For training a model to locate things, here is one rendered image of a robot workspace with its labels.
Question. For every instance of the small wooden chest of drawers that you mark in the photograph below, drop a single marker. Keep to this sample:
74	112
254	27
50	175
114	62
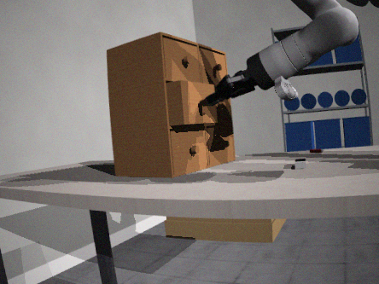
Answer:
138	108

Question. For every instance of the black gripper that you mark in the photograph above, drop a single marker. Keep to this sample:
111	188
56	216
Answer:
242	82

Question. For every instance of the black and white eraser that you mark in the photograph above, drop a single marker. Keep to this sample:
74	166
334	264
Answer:
300	164

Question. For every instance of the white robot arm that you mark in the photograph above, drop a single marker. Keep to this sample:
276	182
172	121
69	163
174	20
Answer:
333	27

